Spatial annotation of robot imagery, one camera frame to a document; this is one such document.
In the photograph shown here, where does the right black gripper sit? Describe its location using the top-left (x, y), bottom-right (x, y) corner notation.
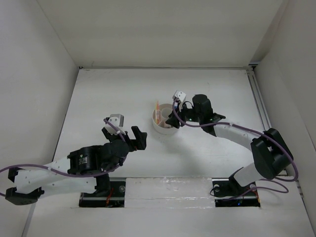
top-left (165, 101), bottom-right (203, 129)

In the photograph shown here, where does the pink thin highlighter pen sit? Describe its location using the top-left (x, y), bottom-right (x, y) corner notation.
top-left (154, 100), bottom-right (161, 124)

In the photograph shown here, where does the yellow thin highlighter pen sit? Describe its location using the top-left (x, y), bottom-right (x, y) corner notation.
top-left (154, 101), bottom-right (161, 124)

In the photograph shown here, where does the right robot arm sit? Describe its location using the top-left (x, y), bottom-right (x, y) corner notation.
top-left (166, 91), bottom-right (296, 195)

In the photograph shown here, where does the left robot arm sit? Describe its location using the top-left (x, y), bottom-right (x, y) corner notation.
top-left (3, 126), bottom-right (147, 205)

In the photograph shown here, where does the white round divided container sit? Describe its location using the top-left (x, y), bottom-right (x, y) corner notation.
top-left (152, 102), bottom-right (178, 135)

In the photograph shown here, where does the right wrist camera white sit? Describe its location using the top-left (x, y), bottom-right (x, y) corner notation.
top-left (172, 90), bottom-right (187, 111)

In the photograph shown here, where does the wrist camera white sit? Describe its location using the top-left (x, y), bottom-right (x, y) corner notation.
top-left (172, 90), bottom-right (187, 111)
top-left (104, 114), bottom-right (125, 135)

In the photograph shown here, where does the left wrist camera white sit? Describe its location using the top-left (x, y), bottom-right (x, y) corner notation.
top-left (104, 114), bottom-right (125, 135)

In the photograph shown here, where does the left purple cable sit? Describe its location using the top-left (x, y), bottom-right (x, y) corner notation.
top-left (0, 118), bottom-right (130, 197)

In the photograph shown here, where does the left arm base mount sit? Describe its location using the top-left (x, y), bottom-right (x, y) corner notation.
top-left (79, 174), bottom-right (126, 208)

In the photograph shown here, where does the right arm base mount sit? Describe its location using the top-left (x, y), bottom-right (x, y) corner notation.
top-left (210, 177), bottom-right (261, 207)

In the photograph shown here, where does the aluminium rail on right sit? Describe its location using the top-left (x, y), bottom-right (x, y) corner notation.
top-left (245, 64), bottom-right (272, 130)

